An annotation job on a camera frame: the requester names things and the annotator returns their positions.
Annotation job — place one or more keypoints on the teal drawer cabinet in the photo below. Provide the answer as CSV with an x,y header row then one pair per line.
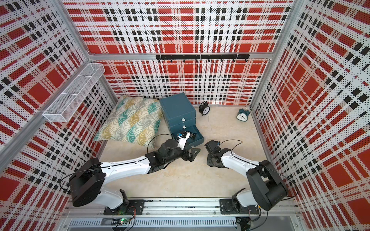
x,y
178,112

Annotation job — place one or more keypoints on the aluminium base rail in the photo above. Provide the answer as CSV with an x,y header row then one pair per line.
x,y
170,214

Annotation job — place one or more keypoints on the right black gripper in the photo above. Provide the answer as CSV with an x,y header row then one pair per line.
x,y
208,161

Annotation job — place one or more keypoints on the black wall hook rail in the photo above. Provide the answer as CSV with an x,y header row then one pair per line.
x,y
203,57

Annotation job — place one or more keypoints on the patterned green yellow pillow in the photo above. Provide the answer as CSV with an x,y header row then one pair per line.
x,y
134,120

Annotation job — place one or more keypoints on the white wire mesh basket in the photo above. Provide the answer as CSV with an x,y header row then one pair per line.
x,y
66,104

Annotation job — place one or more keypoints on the teal alarm clock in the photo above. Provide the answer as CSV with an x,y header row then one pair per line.
x,y
243,115

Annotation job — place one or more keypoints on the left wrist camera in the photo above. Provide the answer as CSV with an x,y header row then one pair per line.
x,y
182,138

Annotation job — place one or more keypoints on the green circuit board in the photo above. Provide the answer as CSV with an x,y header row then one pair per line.
x,y
119,221

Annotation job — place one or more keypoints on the teal bottom drawer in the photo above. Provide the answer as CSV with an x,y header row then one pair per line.
x,y
195,139

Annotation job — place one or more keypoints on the black alarm clock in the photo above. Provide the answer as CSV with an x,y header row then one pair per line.
x,y
204,108

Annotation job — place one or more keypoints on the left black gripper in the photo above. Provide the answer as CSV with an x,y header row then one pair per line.
x,y
191,157

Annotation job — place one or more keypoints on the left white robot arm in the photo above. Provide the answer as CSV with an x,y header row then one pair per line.
x,y
88,184

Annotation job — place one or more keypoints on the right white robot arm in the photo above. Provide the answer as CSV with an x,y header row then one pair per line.
x,y
267,186

